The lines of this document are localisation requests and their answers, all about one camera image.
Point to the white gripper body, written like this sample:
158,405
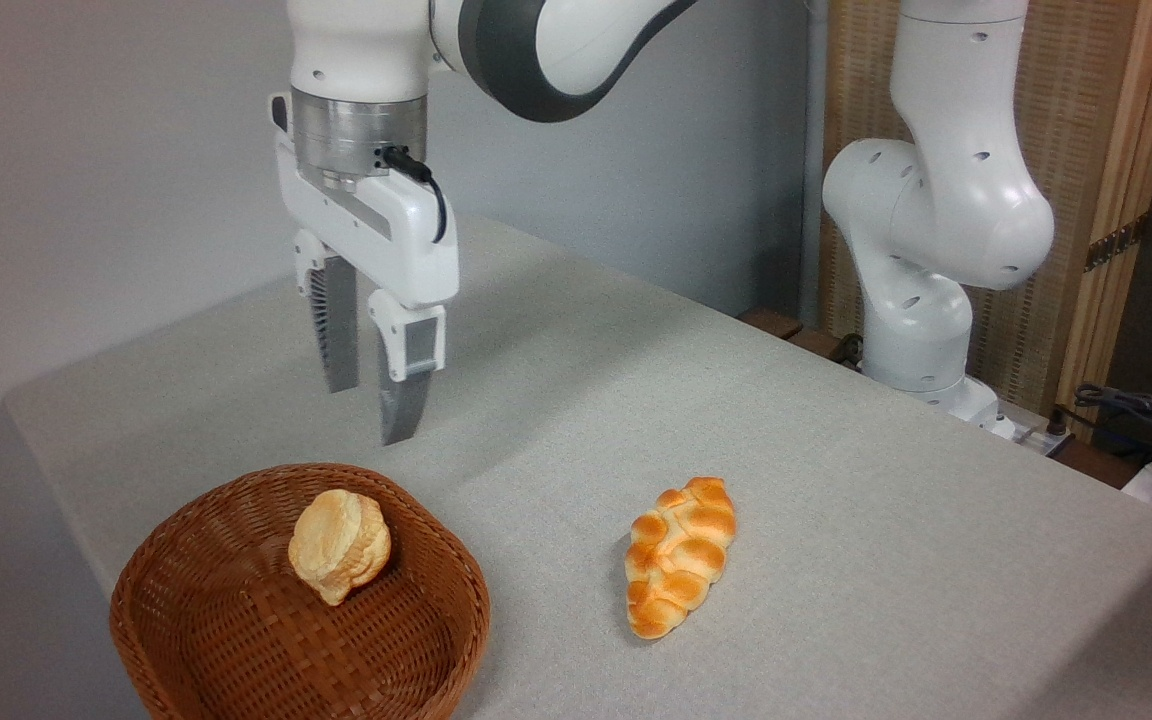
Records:
386,225

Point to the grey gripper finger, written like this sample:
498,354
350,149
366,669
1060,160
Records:
340,330
408,380

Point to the round pale bread roll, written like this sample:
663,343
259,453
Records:
341,545

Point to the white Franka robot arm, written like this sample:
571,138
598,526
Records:
941,200

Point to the brown wicker basket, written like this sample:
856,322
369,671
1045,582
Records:
266,640

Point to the braided golden bread loaf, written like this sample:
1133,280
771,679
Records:
681,555

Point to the brown wooden base board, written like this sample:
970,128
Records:
786,328

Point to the wooden folding screen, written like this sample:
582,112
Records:
1076,100

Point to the metal screen hinge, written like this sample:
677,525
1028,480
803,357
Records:
1114,244

